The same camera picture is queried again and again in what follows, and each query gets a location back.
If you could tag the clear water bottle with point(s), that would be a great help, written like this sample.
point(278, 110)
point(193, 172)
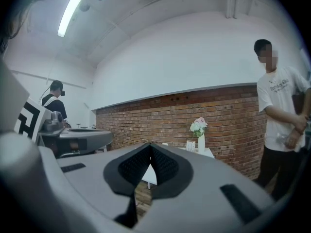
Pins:
point(281, 138)

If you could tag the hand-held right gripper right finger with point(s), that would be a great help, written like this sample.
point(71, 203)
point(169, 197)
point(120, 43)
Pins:
point(206, 190)

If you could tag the round ceiling sensor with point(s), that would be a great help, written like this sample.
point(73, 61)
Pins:
point(84, 7)

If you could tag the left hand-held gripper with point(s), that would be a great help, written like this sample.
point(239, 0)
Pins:
point(47, 126)

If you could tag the pink and white flower bunch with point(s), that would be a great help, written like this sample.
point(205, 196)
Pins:
point(198, 126)

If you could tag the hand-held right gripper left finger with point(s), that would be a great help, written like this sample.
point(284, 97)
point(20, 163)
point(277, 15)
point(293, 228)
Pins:
point(92, 178)

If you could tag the long ceiling light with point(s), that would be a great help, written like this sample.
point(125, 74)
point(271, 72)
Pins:
point(71, 14)

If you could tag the white table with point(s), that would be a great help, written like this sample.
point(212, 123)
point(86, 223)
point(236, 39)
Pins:
point(208, 154)

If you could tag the white bottle-shaped vase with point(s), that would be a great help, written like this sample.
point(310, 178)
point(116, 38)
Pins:
point(201, 144)

